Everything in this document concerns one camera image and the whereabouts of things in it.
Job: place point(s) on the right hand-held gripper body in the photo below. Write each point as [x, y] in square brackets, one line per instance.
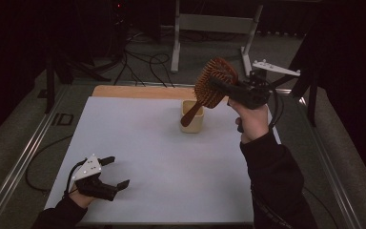
[254, 93]

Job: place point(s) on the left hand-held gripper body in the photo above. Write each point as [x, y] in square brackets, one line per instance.
[89, 170]

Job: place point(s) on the brown wooden hairbrush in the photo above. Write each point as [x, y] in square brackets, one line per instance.
[217, 70]

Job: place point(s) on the beige square cup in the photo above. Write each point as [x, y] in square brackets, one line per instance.
[197, 125]

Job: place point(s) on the person's right hand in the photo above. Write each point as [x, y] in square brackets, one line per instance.
[252, 122]

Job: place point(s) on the person's left hand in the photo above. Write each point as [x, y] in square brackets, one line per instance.
[81, 201]

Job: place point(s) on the white table mat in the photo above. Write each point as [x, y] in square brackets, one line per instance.
[171, 191]

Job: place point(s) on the black metal stand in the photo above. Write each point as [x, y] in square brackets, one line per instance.
[50, 92]
[313, 105]

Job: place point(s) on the dark curtain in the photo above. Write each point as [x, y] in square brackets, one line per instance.
[6, 63]
[355, 95]

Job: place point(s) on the dark equipment rack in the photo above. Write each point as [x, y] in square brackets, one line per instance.
[119, 19]

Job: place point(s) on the silver metal rail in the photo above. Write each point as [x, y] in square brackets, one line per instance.
[23, 162]
[184, 85]
[327, 159]

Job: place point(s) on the white metal desk frame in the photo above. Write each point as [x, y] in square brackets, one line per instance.
[216, 24]

